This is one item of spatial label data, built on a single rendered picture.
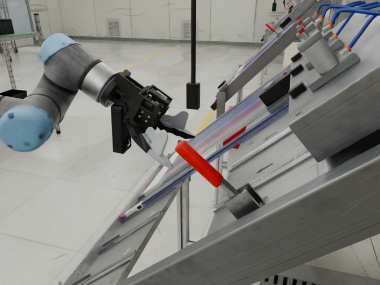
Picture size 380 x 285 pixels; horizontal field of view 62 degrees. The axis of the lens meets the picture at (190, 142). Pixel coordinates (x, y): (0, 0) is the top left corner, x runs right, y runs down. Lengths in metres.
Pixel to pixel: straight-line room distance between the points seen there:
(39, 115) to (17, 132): 0.04
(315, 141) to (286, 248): 0.10
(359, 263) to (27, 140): 0.81
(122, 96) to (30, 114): 0.18
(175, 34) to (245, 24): 2.03
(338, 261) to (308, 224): 0.63
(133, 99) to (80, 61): 0.13
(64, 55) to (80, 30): 10.41
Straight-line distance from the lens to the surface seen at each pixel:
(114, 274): 0.55
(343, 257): 0.95
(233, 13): 9.19
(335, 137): 0.31
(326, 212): 0.30
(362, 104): 0.30
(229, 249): 0.34
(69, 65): 0.67
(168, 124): 0.70
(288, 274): 0.80
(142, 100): 0.61
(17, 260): 1.94
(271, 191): 0.36
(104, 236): 0.78
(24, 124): 0.57
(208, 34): 9.36
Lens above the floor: 1.23
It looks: 25 degrees down
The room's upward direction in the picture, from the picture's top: straight up
